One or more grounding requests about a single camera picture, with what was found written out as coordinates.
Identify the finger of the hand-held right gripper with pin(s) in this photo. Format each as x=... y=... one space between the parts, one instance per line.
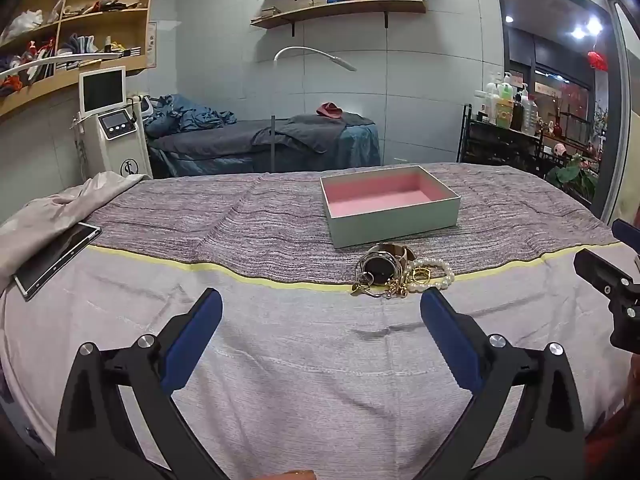
x=600 y=270
x=627 y=232

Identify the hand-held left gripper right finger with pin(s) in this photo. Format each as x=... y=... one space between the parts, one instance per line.
x=450 y=340

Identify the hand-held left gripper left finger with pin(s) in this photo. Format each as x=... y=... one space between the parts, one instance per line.
x=195 y=340

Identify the thin silver bangle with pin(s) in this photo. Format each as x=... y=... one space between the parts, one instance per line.
x=361 y=288

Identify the grey box with pink lining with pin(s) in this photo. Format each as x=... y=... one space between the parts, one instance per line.
x=350 y=230

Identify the green potted plant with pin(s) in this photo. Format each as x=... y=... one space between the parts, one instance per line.
x=570 y=175

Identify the grey bed cover yellow trim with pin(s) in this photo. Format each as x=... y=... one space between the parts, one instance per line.
x=310 y=360

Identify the tablet with dark screen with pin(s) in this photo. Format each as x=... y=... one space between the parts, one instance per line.
x=55 y=260

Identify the black trolley cart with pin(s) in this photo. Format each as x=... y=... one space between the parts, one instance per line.
x=480 y=145

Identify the red hanging decoration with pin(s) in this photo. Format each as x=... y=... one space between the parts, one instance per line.
x=597 y=61

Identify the group of cosmetic bottles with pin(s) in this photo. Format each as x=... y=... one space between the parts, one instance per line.
x=505 y=105

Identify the massage bed with blue cover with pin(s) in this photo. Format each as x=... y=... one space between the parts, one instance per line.
x=210 y=155

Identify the grey satin cloth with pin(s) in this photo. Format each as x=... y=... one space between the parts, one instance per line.
x=30 y=220

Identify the white beauty machine with screen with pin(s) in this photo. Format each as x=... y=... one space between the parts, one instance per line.
x=115 y=150

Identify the blue crumpled duvet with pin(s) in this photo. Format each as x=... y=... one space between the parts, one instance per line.
x=190 y=115

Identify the dark grey towel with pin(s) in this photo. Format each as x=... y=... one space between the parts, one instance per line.
x=310 y=132

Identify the red cloth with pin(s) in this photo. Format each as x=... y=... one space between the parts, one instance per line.
x=330 y=109

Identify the white arc floor lamp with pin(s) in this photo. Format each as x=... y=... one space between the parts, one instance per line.
x=310 y=51

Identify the wooden shelf cabinet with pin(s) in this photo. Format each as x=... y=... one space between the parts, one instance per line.
x=145 y=20

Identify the wooden wall shelf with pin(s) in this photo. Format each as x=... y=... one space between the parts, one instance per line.
x=340 y=10

